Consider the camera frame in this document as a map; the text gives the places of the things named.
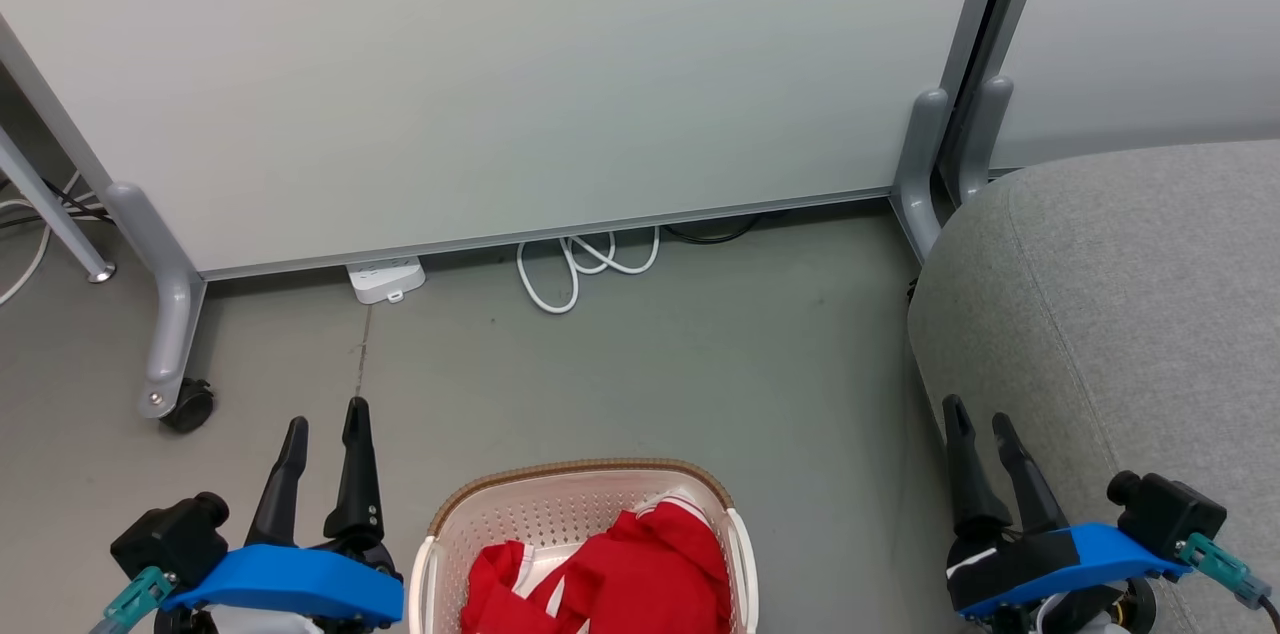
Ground teal camera connector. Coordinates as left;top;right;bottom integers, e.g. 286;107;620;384
1178;532;1274;611
98;566;177;633

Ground white power strip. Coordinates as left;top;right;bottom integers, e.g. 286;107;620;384
345;255;428;306

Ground thin grey table leg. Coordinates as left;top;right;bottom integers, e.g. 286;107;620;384
0;126;118;285

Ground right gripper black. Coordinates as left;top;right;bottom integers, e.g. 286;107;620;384
942;395;1085;612

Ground coiled white cable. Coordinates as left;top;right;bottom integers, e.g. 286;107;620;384
515;226;662;316

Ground black floor cable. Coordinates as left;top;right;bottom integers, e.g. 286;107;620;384
663;213;763;246

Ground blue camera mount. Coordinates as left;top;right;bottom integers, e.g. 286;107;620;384
960;522;1193;621
160;544;406;628

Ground red and white garment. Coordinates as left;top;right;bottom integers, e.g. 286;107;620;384
460;494;733;634

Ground large white partition panel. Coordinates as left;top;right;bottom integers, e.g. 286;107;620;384
0;0;1016;281

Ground left blue camera mount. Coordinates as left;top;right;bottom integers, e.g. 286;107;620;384
160;544;406;628

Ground black caster wheel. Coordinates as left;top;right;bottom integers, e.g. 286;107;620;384
160;378;216;434

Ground left teal camera connector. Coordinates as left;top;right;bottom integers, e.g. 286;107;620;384
98;566;177;633

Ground thin white cable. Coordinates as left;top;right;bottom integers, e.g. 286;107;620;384
0;172;83;307

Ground grey partition leg with caster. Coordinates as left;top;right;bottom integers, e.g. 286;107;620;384
104;181;207;421

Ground black cable bundle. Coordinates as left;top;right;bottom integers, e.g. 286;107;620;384
38;178;113;226

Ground narrow white partition panel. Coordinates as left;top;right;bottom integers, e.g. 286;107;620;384
985;0;1280;172

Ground right teal camera connector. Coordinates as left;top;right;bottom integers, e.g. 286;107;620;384
1178;532;1274;611

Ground grey fabric sofa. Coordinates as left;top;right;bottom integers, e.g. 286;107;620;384
906;140;1280;634

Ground beige perforated laundry basket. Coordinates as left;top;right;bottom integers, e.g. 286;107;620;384
408;458;760;634

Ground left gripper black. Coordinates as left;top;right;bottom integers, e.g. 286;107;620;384
245;397;404;583

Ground right blue camera mount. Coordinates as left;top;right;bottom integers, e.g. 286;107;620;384
960;522;1193;621

